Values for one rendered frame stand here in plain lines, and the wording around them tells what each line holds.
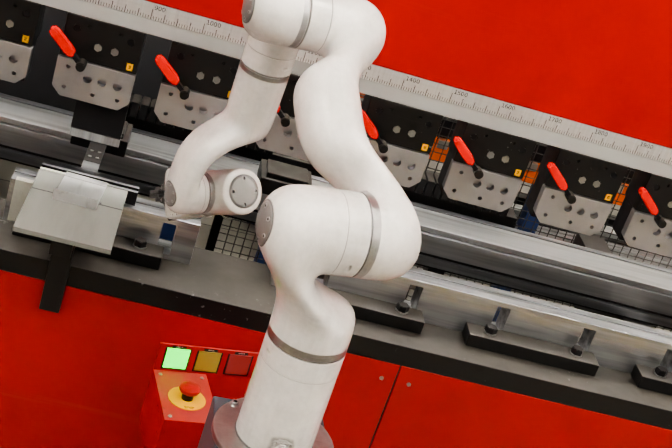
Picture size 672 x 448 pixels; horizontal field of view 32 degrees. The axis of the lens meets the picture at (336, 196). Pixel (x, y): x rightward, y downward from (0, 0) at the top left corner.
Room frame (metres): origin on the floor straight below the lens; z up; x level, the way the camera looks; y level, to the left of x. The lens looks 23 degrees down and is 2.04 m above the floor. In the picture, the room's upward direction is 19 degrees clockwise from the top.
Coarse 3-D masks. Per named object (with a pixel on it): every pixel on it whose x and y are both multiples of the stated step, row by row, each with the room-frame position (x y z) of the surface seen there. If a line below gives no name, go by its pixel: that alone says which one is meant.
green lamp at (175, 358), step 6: (168, 348) 1.90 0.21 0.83; (174, 348) 1.91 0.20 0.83; (168, 354) 1.90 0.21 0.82; (174, 354) 1.91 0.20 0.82; (180, 354) 1.91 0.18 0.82; (186, 354) 1.92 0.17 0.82; (168, 360) 1.90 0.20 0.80; (174, 360) 1.91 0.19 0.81; (180, 360) 1.91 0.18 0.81; (186, 360) 1.92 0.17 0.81; (162, 366) 1.90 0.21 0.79; (168, 366) 1.91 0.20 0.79; (174, 366) 1.91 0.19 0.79; (180, 366) 1.91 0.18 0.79
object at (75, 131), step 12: (84, 108) 2.13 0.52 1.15; (96, 108) 2.14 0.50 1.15; (108, 108) 2.14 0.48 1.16; (72, 120) 2.13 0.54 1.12; (84, 120) 2.13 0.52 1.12; (96, 120) 2.14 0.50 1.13; (108, 120) 2.14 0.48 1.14; (120, 120) 2.14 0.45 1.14; (72, 132) 2.14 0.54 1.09; (84, 132) 2.14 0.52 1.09; (96, 132) 2.14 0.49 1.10; (108, 132) 2.14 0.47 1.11; (120, 132) 2.15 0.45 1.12; (108, 144) 2.15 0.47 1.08
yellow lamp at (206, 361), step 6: (198, 354) 1.93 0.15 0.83; (204, 354) 1.93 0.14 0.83; (210, 354) 1.93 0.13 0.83; (216, 354) 1.94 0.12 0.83; (198, 360) 1.93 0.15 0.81; (204, 360) 1.93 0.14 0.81; (210, 360) 1.94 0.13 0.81; (216, 360) 1.94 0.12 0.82; (198, 366) 1.93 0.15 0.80; (204, 366) 1.93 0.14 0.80; (210, 366) 1.94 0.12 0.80; (216, 366) 1.94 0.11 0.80
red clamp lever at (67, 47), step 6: (54, 30) 2.05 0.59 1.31; (60, 30) 2.06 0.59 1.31; (54, 36) 2.05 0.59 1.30; (60, 36) 2.05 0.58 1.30; (60, 42) 2.05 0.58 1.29; (66, 42) 2.06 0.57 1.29; (66, 48) 2.05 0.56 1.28; (72, 48) 2.06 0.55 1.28; (66, 54) 2.06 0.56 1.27; (72, 54) 2.06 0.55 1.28; (78, 60) 2.06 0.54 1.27; (84, 60) 2.08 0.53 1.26; (78, 66) 2.05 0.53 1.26; (84, 66) 2.06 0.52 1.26
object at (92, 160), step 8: (128, 128) 2.40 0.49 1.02; (72, 136) 2.31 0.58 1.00; (128, 136) 2.36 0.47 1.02; (80, 144) 2.31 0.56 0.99; (88, 144) 2.31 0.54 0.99; (96, 144) 2.30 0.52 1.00; (104, 144) 2.32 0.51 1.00; (120, 144) 2.32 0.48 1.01; (88, 152) 2.25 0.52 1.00; (96, 152) 2.26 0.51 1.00; (112, 152) 2.32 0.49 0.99; (120, 152) 2.33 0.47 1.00; (88, 160) 2.21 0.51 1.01; (96, 160) 2.23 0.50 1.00; (80, 168) 2.17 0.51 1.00; (88, 168) 2.18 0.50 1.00; (96, 168) 2.19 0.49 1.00
